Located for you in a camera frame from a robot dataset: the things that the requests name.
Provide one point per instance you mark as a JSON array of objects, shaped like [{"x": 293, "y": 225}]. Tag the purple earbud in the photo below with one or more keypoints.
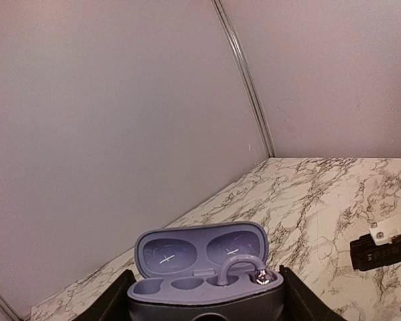
[{"x": 253, "y": 265}]

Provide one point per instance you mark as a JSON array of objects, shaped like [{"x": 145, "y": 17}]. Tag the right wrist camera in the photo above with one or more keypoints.
[{"x": 380, "y": 247}]

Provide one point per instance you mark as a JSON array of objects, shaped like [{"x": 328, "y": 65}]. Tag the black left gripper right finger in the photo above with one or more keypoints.
[{"x": 300, "y": 303}]

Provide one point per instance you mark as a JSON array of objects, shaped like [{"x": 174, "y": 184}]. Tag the left aluminium frame post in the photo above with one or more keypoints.
[{"x": 8, "y": 311}]

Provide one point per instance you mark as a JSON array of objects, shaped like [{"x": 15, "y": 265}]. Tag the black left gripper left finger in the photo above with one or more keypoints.
[{"x": 112, "y": 305}]

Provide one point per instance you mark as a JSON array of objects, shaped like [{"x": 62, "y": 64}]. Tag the aluminium frame post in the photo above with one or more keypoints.
[
  {"x": 8, "y": 311},
  {"x": 246, "y": 77}
]

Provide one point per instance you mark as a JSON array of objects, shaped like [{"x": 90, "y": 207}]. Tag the purple earbud charging case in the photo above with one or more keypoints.
[{"x": 179, "y": 268}]

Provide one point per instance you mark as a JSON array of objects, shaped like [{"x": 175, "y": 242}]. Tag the right aluminium frame post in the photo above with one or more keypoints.
[{"x": 246, "y": 77}]

